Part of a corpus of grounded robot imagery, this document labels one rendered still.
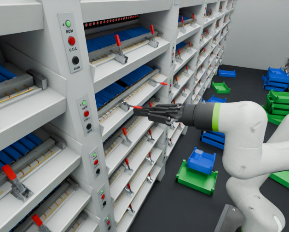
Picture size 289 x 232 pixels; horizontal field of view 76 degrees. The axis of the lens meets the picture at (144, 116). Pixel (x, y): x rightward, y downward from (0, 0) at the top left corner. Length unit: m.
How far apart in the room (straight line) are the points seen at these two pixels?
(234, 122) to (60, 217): 0.59
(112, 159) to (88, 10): 0.54
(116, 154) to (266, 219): 0.67
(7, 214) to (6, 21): 0.38
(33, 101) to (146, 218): 1.21
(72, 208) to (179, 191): 1.08
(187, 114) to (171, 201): 1.06
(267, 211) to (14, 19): 1.03
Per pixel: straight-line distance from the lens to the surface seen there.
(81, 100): 0.51
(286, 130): 1.01
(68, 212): 0.70
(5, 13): 0.40
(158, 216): 1.50
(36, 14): 0.43
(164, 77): 1.08
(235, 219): 1.25
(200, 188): 1.64
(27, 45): 0.51
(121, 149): 0.84
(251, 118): 0.57
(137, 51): 0.79
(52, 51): 0.45
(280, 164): 0.70
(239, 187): 1.06
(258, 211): 1.00
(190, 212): 1.55
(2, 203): 0.54
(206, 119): 0.59
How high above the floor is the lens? 1.32
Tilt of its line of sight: 33 degrees down
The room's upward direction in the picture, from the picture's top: straight up
